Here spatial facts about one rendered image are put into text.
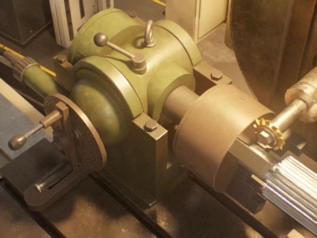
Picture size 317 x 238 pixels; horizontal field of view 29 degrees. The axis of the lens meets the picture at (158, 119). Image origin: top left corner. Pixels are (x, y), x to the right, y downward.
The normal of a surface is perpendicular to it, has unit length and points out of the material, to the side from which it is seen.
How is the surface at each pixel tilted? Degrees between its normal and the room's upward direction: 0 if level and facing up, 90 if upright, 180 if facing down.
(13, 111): 0
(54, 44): 0
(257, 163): 35
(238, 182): 65
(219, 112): 13
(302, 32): 90
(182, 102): 19
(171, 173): 90
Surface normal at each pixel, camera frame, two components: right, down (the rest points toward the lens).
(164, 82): -0.24, -0.43
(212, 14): 0.71, 0.54
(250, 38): -0.71, 0.54
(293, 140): -0.06, -0.59
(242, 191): -0.64, 0.22
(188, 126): -0.51, -0.04
